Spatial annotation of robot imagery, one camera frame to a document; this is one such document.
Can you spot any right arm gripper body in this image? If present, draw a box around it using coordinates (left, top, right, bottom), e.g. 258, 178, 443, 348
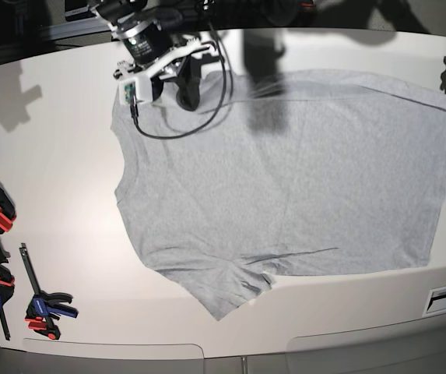
113, 19, 213, 83

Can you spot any grey T-shirt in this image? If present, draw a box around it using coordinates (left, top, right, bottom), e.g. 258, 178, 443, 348
111, 70, 446, 319

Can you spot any right arm black robot arm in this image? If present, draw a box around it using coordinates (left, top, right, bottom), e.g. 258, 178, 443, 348
90, 1, 216, 111

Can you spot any blue black bar clamp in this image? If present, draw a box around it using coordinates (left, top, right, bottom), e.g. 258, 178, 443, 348
19, 243, 79, 340

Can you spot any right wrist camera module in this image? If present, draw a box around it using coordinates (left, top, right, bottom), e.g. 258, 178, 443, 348
118, 76, 148, 106

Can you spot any black right camera cable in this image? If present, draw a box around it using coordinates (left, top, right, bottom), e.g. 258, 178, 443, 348
128, 21, 235, 139

